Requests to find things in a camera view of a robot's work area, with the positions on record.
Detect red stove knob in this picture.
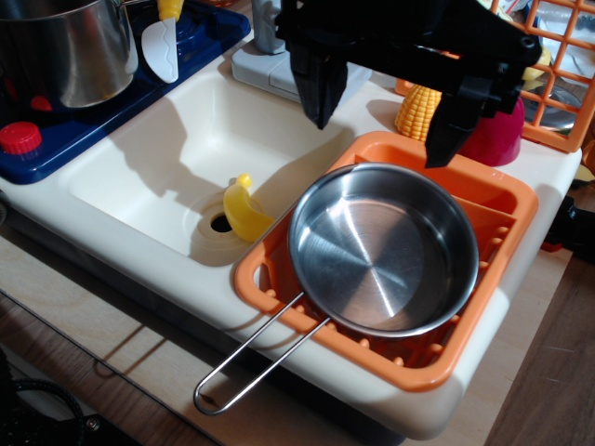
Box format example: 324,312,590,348
0,122,43,155

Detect black braided cable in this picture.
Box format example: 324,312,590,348
0,343,85,446

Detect steel bowl in basket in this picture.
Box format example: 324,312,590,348
522,76,582,134

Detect magenta plastic cup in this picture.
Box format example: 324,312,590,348
458,98,524,167

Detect blue toy stove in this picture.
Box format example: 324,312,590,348
1,1,250,185

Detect yellow toy corn cob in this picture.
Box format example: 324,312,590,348
394,85,443,142

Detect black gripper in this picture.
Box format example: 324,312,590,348
276,1,541,168

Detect orange plastic grid basket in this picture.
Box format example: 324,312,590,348
394,0,595,154

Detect white toy knife yellow handle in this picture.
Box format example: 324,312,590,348
141,0,184,84

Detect steel frying pan wire handle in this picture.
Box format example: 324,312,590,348
192,162,481,416

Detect black clamp with red tip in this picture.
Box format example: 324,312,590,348
541,196,594,264

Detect yellow toy banana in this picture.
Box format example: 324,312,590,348
223,173,274,243

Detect grey toy faucet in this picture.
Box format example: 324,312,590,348
231,1,372,106

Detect yellow toy potato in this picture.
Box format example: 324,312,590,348
522,46,551,82

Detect large steel pot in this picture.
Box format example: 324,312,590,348
1,1,139,112

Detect cream plastic toy sink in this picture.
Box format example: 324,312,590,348
1,55,581,444

